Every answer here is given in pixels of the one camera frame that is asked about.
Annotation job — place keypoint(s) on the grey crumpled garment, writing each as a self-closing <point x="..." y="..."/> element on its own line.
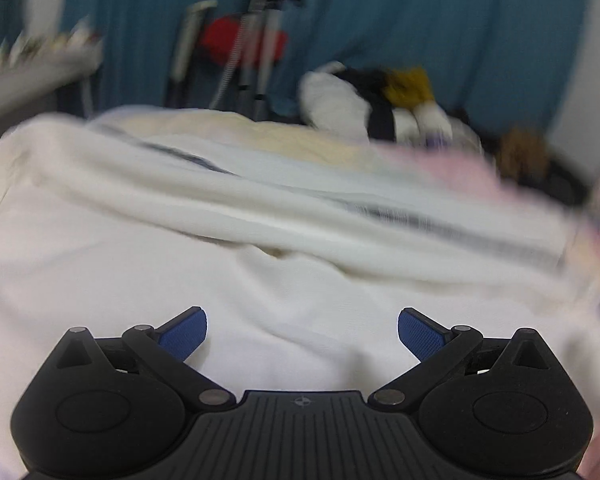
<point x="465" y="132"/>

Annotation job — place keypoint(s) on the red garment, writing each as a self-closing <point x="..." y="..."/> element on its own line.
<point x="220" y="40"/>

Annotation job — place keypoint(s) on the white pants with black stripes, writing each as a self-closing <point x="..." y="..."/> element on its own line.
<point x="230" y="260"/>

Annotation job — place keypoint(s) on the brown paper bag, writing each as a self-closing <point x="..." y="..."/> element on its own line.
<point x="522" y="152"/>

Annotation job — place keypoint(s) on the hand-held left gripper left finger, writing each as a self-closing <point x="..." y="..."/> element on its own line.
<point x="185" y="332"/>

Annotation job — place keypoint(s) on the pastel tie-dye duvet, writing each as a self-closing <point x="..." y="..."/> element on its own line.
<point x="460" y="165"/>

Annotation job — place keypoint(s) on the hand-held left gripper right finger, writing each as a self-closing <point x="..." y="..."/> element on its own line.
<point x="420" y="332"/>

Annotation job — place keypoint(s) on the blue curtain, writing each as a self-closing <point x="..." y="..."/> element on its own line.
<point x="130" y="35"/>
<point x="430" y="20"/>

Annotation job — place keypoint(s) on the cream garment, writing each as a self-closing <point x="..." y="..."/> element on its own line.
<point x="430" y="117"/>

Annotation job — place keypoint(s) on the white puffy jacket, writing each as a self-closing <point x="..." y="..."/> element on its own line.
<point x="330" y="100"/>

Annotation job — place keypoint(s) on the mustard yellow garment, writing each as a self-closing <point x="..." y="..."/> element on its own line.
<point x="410" y="85"/>

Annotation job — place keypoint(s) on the black garment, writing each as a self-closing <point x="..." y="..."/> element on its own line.
<point x="375" y="90"/>

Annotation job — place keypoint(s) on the black chair with white backrest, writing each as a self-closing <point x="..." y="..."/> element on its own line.
<point x="187" y="45"/>

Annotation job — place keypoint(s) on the white dressing desk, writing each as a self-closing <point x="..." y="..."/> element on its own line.
<point x="40" y="67"/>

